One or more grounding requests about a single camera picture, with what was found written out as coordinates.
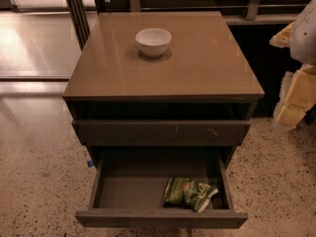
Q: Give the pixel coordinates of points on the open middle drawer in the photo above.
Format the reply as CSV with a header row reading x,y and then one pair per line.
x,y
130,183

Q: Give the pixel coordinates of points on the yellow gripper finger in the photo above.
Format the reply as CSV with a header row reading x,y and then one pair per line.
x,y
297,95
283,38

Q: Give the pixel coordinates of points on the white ceramic bowl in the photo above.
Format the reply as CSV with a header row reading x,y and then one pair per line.
x,y
153,42

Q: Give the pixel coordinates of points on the closed top drawer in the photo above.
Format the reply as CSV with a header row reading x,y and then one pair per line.
x,y
161,132

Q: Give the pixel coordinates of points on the brown drawer cabinet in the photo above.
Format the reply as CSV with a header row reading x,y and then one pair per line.
x,y
203,75

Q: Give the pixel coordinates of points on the blue tape piece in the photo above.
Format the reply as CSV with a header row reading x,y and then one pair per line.
x,y
90,163

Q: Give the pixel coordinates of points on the green jalapeno chip bag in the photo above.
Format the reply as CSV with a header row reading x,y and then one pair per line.
x,y
188,193

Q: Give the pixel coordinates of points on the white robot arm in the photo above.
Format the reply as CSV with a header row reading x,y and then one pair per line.
x,y
303,39

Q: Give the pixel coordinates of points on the metal railing frame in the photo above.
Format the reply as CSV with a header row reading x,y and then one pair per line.
x,y
248,19

